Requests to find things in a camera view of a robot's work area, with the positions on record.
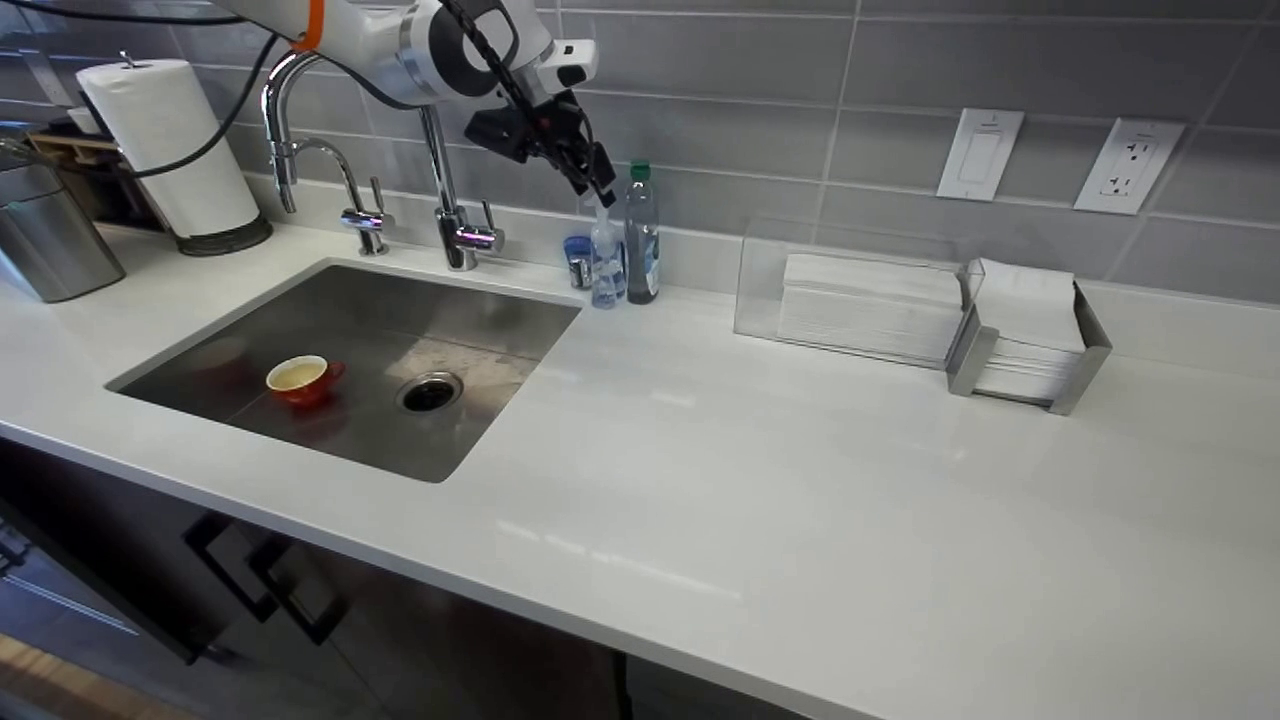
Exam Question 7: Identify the clear plastic bottle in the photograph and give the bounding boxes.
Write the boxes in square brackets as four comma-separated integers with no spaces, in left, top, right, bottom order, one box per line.
[585,194,633,316]

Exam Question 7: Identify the white paper towel roll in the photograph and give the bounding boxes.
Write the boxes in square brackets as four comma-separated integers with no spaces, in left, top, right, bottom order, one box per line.
[73,53,268,243]

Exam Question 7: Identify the black sink drain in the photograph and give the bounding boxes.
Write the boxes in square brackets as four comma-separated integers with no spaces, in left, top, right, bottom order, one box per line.
[399,368,468,416]

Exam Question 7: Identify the white wall outlet plate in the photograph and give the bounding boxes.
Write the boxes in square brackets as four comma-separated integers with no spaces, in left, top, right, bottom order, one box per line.
[1072,114,1187,219]

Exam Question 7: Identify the dish soap bottle green cap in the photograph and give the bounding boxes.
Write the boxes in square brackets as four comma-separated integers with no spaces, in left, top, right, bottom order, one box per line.
[621,158,668,308]

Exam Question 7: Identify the dark lower cabinet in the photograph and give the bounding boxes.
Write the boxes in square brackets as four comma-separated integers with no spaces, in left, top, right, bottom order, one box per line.
[0,435,816,720]

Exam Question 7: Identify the red ramekin cup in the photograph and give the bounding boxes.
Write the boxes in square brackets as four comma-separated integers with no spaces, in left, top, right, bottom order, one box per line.
[259,346,341,416]

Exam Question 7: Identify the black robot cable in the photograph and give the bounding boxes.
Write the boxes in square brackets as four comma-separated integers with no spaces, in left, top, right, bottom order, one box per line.
[0,0,555,183]

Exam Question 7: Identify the stainless steel trash can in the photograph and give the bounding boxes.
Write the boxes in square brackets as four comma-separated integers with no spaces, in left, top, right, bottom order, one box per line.
[0,139,133,308]

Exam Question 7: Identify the white napkins in metal holder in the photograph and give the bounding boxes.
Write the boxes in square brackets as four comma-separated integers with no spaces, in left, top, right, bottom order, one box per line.
[968,254,1084,408]

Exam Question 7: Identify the clear plastic tray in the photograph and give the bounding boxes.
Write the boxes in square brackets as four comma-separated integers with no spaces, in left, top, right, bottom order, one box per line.
[777,247,968,358]

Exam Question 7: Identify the clear acrylic napkin box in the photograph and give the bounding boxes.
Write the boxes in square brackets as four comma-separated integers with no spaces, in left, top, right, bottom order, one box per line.
[728,209,971,371]

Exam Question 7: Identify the stainless steel sink basin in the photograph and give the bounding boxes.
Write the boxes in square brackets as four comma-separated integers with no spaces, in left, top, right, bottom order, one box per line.
[102,261,588,486]

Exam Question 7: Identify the metal paper towel holder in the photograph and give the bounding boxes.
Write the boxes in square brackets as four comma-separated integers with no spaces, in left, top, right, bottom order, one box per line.
[114,48,280,261]

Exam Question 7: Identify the wooden countertop organizer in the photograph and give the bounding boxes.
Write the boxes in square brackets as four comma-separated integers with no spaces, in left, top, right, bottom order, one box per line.
[21,128,150,229]

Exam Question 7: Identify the metal napkin holder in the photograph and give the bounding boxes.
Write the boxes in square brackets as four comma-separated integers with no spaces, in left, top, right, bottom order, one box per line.
[941,254,1115,421]

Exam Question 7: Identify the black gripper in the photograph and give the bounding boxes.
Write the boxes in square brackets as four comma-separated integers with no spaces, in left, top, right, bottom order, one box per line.
[461,86,625,212]

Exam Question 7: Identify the small curved chrome faucet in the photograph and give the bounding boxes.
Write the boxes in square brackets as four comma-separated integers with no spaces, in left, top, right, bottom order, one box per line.
[257,48,392,261]

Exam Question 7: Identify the tall chrome faucet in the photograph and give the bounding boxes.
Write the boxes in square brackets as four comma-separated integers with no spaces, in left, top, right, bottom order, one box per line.
[414,98,509,273]

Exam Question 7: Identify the black cabinet handle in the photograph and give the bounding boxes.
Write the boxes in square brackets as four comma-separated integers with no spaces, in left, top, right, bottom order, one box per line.
[249,530,354,653]
[178,506,275,627]

